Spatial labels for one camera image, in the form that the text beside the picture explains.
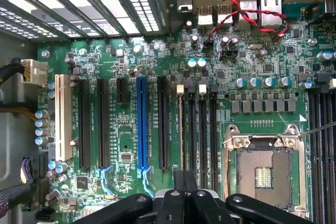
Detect black braided cable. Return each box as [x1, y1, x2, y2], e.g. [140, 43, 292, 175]
[0, 181, 38, 216]

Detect grey metal PC case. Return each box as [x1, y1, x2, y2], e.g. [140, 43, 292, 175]
[0, 0, 336, 224]

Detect CPU socket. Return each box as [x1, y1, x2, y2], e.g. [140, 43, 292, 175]
[222, 123, 309, 219]

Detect sleeved cable white connector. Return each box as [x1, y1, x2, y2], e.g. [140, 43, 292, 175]
[0, 58, 49, 87]

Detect thin silver locking lever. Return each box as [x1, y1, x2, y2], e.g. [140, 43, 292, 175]
[298, 121, 336, 138]

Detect short black expansion slot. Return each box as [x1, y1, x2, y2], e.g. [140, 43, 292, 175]
[116, 78, 129, 104]

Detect blue expansion slot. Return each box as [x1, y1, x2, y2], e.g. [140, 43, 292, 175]
[135, 76, 153, 173]

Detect green motherboard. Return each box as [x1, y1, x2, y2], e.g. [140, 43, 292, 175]
[36, 0, 336, 224]

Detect yellow black wire bundle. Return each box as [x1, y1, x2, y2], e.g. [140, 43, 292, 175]
[0, 104, 37, 123]

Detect black RAM slot white latches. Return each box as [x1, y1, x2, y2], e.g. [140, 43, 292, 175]
[317, 73, 329, 224]
[198, 83, 208, 191]
[176, 84, 185, 172]

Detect long black expansion slot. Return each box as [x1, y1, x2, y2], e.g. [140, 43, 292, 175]
[97, 78, 111, 169]
[156, 76, 171, 171]
[78, 78, 92, 169]

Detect white PCI expansion slot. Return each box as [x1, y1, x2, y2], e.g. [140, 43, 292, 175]
[54, 73, 73, 162]

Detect purple wire bundle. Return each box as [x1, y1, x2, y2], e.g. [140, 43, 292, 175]
[19, 155, 35, 186]

